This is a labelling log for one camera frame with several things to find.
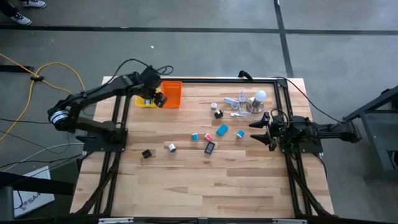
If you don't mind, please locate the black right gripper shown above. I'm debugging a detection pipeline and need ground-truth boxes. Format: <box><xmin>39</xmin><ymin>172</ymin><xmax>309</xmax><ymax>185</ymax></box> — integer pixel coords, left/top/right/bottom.
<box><xmin>248</xmin><ymin>111</ymin><xmax>281</xmax><ymax>152</ymax></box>

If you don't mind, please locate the teal rectangular box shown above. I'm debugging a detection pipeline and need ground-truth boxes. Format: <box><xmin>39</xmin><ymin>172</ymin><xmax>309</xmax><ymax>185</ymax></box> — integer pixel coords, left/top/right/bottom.
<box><xmin>216</xmin><ymin>124</ymin><xmax>229</xmax><ymax>138</ymax></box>

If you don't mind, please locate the purple rectangular box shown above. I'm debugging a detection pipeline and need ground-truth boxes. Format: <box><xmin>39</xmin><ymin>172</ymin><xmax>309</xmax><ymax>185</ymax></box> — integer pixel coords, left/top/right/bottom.
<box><xmin>204</xmin><ymin>141</ymin><xmax>216</xmax><ymax>156</ymax></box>

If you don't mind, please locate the orange plastic basket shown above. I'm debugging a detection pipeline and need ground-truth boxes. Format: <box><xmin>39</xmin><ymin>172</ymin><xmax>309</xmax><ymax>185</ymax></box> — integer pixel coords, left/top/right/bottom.
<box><xmin>160</xmin><ymin>81</ymin><xmax>183</xmax><ymax>109</ymax></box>

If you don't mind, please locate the yellow plastic basket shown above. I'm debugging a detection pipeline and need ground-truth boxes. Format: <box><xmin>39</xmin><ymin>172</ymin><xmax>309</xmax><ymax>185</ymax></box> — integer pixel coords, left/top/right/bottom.
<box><xmin>134</xmin><ymin>88</ymin><xmax>160</xmax><ymax>109</ymax></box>

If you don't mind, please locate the white bulb lamp brass base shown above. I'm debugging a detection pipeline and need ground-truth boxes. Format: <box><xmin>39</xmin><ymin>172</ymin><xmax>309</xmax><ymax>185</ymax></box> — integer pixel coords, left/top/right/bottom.
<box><xmin>246</xmin><ymin>90</ymin><xmax>267</xmax><ymax>114</ymax></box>

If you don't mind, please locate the black metal stand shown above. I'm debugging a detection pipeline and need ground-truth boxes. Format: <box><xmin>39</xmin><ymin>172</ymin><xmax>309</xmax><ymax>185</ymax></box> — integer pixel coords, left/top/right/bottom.
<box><xmin>343</xmin><ymin>84</ymin><xmax>398</xmax><ymax>175</ymax></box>

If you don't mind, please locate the black floor strip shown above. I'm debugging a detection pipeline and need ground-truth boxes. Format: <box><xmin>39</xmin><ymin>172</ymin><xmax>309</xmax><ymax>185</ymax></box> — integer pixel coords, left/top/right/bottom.
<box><xmin>0</xmin><ymin>64</ymin><xmax>35</xmax><ymax>73</ymax></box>

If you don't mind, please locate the black beam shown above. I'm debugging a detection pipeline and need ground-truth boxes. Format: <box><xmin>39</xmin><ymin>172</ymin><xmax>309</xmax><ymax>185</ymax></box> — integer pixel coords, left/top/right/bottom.
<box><xmin>0</xmin><ymin>170</ymin><xmax>75</xmax><ymax>197</ymax></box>

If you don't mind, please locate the person's white shoe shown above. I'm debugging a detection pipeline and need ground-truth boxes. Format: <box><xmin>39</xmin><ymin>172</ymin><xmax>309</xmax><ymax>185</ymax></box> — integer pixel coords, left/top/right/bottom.
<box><xmin>20</xmin><ymin>0</ymin><xmax>47</xmax><ymax>9</ymax></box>
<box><xmin>9</xmin><ymin>12</ymin><xmax>32</xmax><ymax>26</ymax></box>

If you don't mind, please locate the white sign board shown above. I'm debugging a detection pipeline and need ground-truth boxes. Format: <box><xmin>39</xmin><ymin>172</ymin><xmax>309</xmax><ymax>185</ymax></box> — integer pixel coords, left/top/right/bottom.
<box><xmin>12</xmin><ymin>166</ymin><xmax>56</xmax><ymax>218</ymax></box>

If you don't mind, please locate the person's leg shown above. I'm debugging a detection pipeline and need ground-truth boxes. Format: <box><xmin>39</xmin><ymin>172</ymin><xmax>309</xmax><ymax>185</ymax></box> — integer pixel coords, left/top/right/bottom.
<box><xmin>0</xmin><ymin>0</ymin><xmax>20</xmax><ymax>18</ymax></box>

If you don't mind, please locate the black frame cable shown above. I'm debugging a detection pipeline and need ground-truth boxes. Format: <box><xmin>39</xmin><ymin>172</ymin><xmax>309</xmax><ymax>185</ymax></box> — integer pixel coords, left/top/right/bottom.
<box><xmin>272</xmin><ymin>76</ymin><xmax>345</xmax><ymax>124</ymax></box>

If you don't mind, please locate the black cable plug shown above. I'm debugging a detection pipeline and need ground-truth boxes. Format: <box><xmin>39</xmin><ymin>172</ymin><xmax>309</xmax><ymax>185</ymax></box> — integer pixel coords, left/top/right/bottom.
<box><xmin>238</xmin><ymin>70</ymin><xmax>254</xmax><ymax>82</ymax></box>

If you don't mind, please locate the white table bracket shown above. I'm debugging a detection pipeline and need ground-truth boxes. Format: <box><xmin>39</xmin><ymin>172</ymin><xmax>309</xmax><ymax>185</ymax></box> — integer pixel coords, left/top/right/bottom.
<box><xmin>272</xmin><ymin>218</ymin><xmax>308</xmax><ymax>224</ymax></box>
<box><xmin>98</xmin><ymin>217</ymin><xmax>134</xmax><ymax>224</ymax></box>

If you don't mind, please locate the yellow floor cable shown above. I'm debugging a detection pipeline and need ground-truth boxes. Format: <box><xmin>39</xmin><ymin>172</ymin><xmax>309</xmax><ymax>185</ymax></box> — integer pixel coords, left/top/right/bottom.
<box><xmin>0</xmin><ymin>52</ymin><xmax>86</xmax><ymax>144</ymax></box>

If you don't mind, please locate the white floor cable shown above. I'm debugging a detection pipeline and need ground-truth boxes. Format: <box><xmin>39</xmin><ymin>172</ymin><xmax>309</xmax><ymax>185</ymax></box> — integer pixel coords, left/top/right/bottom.
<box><xmin>0</xmin><ymin>142</ymin><xmax>85</xmax><ymax>174</ymax></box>

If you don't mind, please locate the grey post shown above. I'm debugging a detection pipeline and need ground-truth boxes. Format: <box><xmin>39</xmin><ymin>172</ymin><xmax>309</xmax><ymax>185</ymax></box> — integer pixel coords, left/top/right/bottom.
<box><xmin>0</xmin><ymin>185</ymin><xmax>16</xmax><ymax>222</ymax></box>

